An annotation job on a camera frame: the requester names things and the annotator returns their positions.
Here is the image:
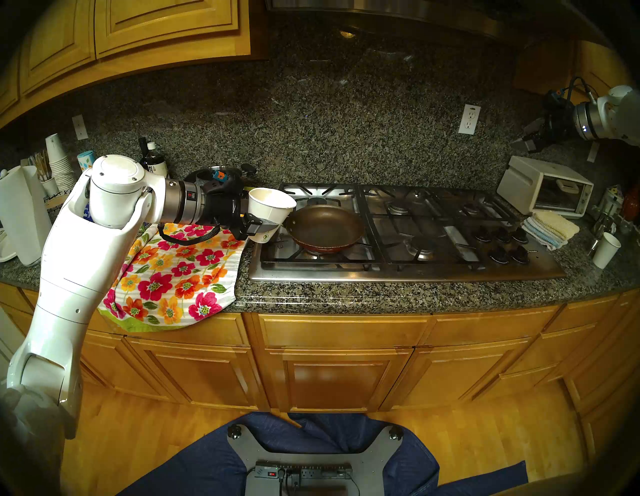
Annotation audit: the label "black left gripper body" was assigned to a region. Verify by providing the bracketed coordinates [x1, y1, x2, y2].
[200, 177, 251, 242]

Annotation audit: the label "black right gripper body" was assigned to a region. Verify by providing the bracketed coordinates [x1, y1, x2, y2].
[542, 90, 576, 143]

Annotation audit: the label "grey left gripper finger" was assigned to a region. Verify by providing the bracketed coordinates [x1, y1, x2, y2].
[244, 212, 281, 240]

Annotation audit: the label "white paper cup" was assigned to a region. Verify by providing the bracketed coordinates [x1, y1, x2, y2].
[593, 232, 622, 270]
[248, 187, 297, 244]

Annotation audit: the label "white utensil holder cup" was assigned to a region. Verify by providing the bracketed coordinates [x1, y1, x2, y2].
[30, 151, 61, 197]

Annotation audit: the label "white toaster oven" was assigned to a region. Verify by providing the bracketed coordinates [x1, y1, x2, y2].
[496, 155, 595, 219]

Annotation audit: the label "stainless steel saucepan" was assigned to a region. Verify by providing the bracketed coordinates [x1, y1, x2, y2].
[184, 163, 258, 188]

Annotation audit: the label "brown frying pan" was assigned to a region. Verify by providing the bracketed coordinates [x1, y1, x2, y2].
[282, 204, 366, 254]

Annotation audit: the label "wooden upper cabinet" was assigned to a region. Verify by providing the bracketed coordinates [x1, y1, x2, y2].
[515, 37, 636, 106]
[0, 0, 251, 128]

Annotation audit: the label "black cast iron grate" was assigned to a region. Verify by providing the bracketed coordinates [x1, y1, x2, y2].
[357, 184, 478, 263]
[260, 183, 378, 265]
[452, 190, 523, 224]

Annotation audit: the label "soy sauce bottle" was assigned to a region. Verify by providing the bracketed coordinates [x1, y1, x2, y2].
[145, 141, 171, 178]

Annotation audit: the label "folded yellow cloth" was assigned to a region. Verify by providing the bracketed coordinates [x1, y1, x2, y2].
[531, 210, 581, 241]

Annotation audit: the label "folded blue cloth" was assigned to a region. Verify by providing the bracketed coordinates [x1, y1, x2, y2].
[522, 216, 568, 252]

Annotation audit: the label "white decorated jar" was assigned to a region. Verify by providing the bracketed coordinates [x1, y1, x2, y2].
[600, 185, 626, 218]

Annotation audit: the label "floral kitchen towel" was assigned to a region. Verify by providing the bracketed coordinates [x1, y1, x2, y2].
[97, 220, 249, 333]

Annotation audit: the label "chrome metal tool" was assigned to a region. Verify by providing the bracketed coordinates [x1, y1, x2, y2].
[590, 210, 616, 253]

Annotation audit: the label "stainless steel gas cooktop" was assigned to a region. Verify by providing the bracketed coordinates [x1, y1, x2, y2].
[248, 182, 567, 283]

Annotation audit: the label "wooden lower cabinets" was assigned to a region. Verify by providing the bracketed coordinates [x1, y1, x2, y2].
[0, 282, 640, 451]

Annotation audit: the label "stack of paper cups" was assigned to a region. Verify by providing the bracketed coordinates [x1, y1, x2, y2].
[45, 133, 80, 193]

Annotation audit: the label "white paper towel roll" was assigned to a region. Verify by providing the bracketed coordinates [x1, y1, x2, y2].
[0, 165, 53, 267]

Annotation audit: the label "grey power strip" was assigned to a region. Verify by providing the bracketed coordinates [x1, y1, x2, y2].
[255, 462, 353, 483]

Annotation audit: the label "blue moving blanket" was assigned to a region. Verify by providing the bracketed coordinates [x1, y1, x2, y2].
[119, 412, 529, 496]

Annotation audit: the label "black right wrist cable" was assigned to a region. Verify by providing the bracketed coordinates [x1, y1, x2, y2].
[565, 75, 598, 103]

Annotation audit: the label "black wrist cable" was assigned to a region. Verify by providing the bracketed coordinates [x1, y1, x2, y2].
[157, 222, 221, 247]
[565, 75, 598, 103]

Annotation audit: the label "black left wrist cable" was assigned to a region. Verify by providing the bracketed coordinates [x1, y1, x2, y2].
[157, 222, 221, 247]

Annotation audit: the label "white wall outlet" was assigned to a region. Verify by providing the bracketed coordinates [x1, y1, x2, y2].
[458, 104, 482, 136]

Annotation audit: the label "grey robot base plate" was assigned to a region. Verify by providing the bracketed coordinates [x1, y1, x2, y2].
[227, 424, 403, 496]

